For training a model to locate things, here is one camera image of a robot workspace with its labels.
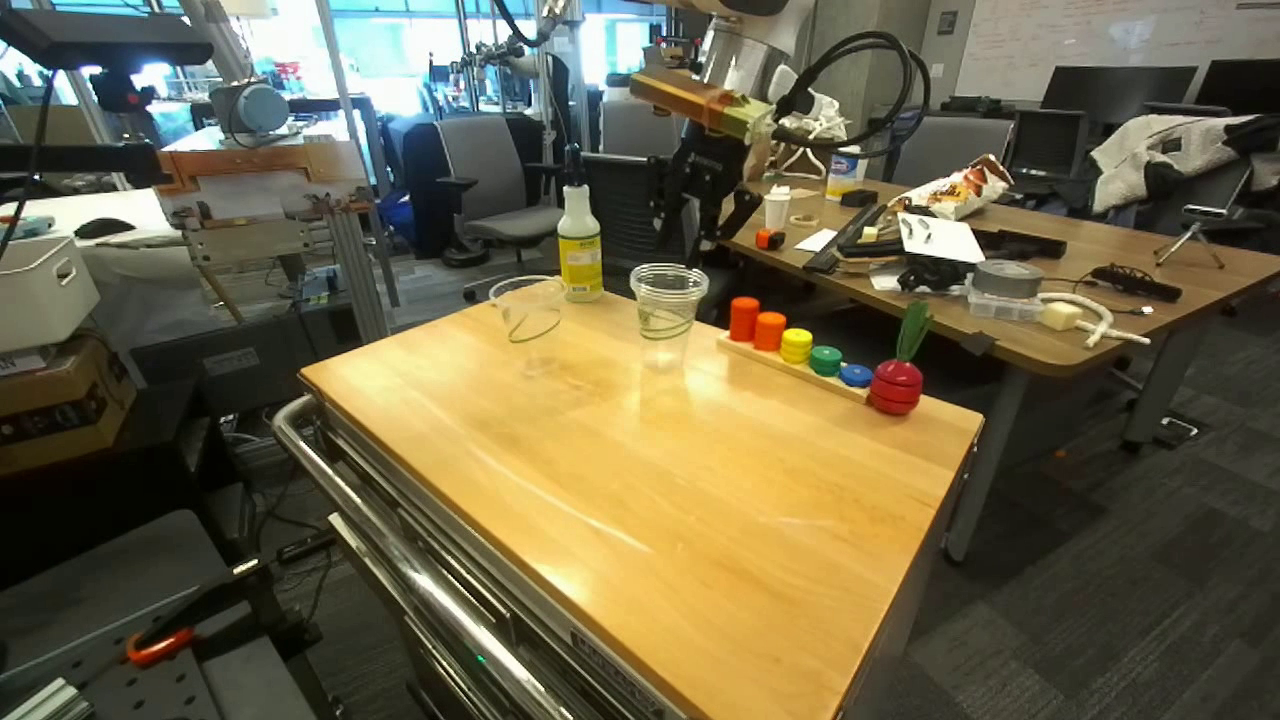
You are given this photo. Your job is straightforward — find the white jacket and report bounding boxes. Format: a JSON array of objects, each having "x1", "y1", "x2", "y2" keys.
[{"x1": 1088, "y1": 109, "x2": 1265, "y2": 220}]

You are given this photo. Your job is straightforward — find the steel cart handle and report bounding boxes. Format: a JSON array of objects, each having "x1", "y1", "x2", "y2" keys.
[{"x1": 268, "y1": 394, "x2": 581, "y2": 720}]

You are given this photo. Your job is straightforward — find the white wire basket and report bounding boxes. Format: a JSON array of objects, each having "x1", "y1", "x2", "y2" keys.
[{"x1": 774, "y1": 87, "x2": 852, "y2": 181}]

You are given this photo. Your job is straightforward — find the white paper sheet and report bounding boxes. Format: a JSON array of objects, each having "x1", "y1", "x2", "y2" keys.
[{"x1": 890, "y1": 214, "x2": 993, "y2": 269}]

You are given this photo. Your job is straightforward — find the black mesh office chair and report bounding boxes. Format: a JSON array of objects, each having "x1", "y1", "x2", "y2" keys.
[{"x1": 581, "y1": 147, "x2": 740, "y2": 323}]

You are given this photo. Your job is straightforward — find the grey office chair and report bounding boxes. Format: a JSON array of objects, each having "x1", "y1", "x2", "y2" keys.
[
  {"x1": 431, "y1": 114, "x2": 565, "y2": 306},
  {"x1": 595, "y1": 98, "x2": 672, "y2": 159},
  {"x1": 885, "y1": 114, "x2": 1021, "y2": 191}
]

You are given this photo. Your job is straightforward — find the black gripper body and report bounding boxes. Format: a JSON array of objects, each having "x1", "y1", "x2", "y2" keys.
[{"x1": 672, "y1": 124, "x2": 755, "y2": 214}]

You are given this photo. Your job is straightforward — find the chips bag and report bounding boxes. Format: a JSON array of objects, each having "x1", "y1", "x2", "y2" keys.
[{"x1": 887, "y1": 147, "x2": 1021, "y2": 224}]

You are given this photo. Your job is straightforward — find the grey perforated plate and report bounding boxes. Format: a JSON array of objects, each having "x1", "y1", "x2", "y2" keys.
[{"x1": 0, "y1": 506, "x2": 322, "y2": 720}]

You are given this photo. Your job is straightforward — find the black computer mouse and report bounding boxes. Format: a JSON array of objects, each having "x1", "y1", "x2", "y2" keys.
[{"x1": 73, "y1": 214, "x2": 139, "y2": 246}]

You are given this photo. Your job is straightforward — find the orange toy peg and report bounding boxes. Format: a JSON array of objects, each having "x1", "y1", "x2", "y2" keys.
[{"x1": 752, "y1": 308, "x2": 793, "y2": 357}]

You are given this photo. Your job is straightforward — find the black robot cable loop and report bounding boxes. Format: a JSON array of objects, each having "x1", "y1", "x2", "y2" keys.
[{"x1": 772, "y1": 30, "x2": 937, "y2": 185}]

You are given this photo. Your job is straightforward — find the small white plastic bottle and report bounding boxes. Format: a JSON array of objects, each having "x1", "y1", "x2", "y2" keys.
[{"x1": 761, "y1": 185, "x2": 796, "y2": 236}]

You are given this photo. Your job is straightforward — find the white blue canister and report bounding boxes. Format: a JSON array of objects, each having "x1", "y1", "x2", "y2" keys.
[{"x1": 824, "y1": 142, "x2": 873, "y2": 206}]

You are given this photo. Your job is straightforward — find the black cable bundle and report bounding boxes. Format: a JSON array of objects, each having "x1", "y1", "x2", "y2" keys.
[{"x1": 890, "y1": 256, "x2": 976, "y2": 301}]

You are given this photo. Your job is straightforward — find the white storage box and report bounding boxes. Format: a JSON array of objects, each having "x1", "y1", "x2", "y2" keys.
[{"x1": 0, "y1": 233, "x2": 104, "y2": 362}]

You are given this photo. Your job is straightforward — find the orange handled clamp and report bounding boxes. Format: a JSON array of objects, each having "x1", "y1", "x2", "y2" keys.
[{"x1": 121, "y1": 573, "x2": 273, "y2": 672}]

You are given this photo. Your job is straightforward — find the red toy apple green leaves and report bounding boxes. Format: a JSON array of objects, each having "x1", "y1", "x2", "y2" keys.
[{"x1": 865, "y1": 301, "x2": 937, "y2": 425}]

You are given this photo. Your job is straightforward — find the white cable bundle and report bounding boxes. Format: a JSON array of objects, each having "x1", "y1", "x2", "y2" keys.
[{"x1": 1033, "y1": 287, "x2": 1150, "y2": 354}]

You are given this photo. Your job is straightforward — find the wooden topped workbench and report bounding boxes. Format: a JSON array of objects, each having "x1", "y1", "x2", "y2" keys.
[{"x1": 156, "y1": 132, "x2": 397, "y2": 345}]

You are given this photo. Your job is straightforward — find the small black monitor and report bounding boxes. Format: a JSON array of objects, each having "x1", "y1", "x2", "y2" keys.
[{"x1": 998, "y1": 103, "x2": 1095, "y2": 191}]

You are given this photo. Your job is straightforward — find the wooden office desk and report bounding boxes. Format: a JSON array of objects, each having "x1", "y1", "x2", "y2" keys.
[{"x1": 689, "y1": 157, "x2": 1280, "y2": 573}]

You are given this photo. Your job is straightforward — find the black flat pouch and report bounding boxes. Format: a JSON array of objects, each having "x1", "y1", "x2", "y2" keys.
[{"x1": 973, "y1": 224, "x2": 1072, "y2": 264}]

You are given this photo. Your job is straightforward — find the grey cylindrical device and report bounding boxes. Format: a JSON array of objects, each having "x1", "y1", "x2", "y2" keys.
[{"x1": 207, "y1": 78, "x2": 296, "y2": 147}]

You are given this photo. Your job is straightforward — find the black shelf board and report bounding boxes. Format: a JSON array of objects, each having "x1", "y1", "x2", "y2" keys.
[{"x1": 0, "y1": 3, "x2": 214, "y2": 73}]

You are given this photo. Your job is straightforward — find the large cardboard box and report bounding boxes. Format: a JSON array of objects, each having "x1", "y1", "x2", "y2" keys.
[{"x1": 0, "y1": 333, "x2": 144, "y2": 482}]

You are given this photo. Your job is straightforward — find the dark blue office chair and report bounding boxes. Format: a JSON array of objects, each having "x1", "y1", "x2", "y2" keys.
[{"x1": 379, "y1": 114, "x2": 462, "y2": 259}]

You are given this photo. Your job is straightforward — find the black remote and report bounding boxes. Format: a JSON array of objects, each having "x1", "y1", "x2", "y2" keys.
[{"x1": 1085, "y1": 259, "x2": 1188, "y2": 308}]

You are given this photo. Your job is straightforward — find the red toy peg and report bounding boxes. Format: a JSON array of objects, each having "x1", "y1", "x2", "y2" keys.
[{"x1": 723, "y1": 292, "x2": 763, "y2": 342}]

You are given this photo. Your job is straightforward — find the spray bottle yellow label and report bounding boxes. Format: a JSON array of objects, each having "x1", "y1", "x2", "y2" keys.
[{"x1": 550, "y1": 142, "x2": 608, "y2": 306}]

